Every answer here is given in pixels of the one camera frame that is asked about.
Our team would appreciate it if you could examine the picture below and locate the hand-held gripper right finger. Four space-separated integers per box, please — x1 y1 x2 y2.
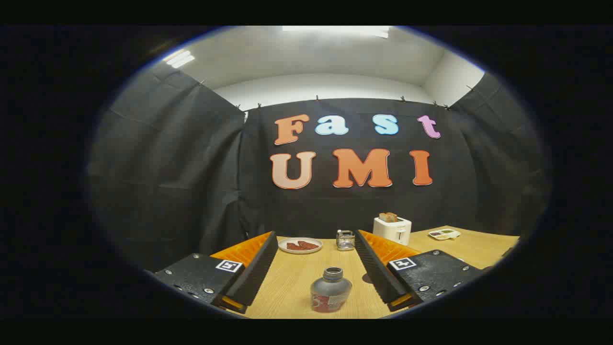
354 229 484 312

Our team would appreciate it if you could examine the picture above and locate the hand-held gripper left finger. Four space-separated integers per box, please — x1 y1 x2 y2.
152 231 279 315

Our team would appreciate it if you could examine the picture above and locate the silver bottle with red label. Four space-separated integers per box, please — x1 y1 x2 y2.
310 267 353 314

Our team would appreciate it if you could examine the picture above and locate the wooden table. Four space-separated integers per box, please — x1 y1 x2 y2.
225 225 522 319

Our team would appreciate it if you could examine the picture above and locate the white round plate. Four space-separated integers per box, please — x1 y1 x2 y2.
278 237 323 254

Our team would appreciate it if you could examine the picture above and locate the white toaster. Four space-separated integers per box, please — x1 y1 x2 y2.
373 216 412 246

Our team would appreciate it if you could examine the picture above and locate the black backdrop cloth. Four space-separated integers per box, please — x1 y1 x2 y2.
86 62 551 274

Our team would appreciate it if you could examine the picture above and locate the small ceiling light panel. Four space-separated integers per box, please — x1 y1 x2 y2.
162 49 196 69

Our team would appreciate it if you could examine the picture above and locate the long ceiling light panel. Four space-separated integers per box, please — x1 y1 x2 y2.
282 26 391 39

